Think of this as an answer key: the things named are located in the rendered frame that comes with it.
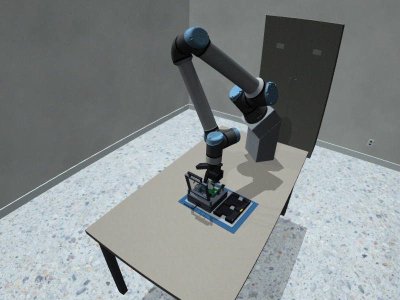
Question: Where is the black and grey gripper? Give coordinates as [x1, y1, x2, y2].
[203, 163, 224, 190]

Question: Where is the green circuit board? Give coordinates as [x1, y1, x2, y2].
[208, 185, 220, 195]

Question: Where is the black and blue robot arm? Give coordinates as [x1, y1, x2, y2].
[171, 26, 278, 170]

